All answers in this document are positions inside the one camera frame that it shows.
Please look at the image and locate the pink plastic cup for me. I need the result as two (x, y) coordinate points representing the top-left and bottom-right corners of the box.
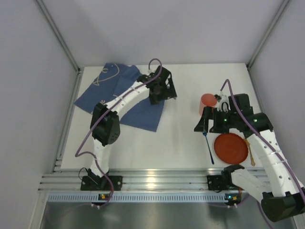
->
(199, 94), (217, 115)

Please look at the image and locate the blue cloth placemat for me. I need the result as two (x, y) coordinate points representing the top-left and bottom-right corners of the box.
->
(74, 63), (164, 132)

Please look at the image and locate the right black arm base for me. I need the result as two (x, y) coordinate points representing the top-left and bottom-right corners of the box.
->
(206, 175), (239, 192)

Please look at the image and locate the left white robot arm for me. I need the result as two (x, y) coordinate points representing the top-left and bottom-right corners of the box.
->
(87, 66), (177, 179)

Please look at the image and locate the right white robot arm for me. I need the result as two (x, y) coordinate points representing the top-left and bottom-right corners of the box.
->
(194, 94), (305, 222)

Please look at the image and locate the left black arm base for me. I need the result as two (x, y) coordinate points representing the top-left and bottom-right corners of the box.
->
(80, 169), (123, 191)

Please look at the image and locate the orange plastic plate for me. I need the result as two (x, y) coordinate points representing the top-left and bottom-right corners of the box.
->
(213, 133), (248, 165)

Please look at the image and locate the gold metal spoon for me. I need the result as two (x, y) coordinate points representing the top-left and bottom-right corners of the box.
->
(244, 139), (255, 167)

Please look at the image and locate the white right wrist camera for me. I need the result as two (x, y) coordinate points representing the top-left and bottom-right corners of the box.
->
(214, 92), (230, 112)

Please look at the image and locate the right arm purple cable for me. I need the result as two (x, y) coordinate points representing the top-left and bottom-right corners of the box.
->
(220, 79), (305, 227)

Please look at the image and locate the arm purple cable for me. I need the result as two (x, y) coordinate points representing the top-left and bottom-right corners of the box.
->
(75, 58), (163, 208)
(220, 79), (305, 227)

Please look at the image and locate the perforated grey cable duct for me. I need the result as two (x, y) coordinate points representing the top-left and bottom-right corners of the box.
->
(48, 193), (243, 204)

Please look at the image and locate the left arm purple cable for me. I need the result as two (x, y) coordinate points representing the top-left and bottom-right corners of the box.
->
(75, 58), (163, 208)

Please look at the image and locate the aluminium frame rail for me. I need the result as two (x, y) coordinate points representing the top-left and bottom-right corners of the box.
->
(38, 168), (221, 192)

